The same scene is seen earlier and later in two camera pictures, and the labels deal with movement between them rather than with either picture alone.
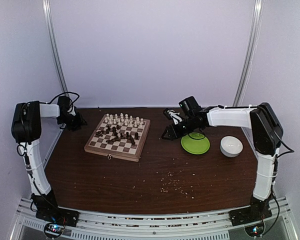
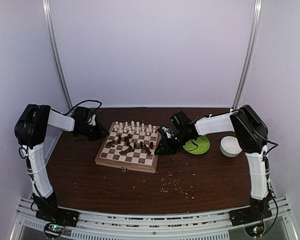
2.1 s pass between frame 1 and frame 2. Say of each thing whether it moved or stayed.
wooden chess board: moved
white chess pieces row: moved
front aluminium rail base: stayed
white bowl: stayed
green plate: stayed
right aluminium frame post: stayed
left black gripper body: moved
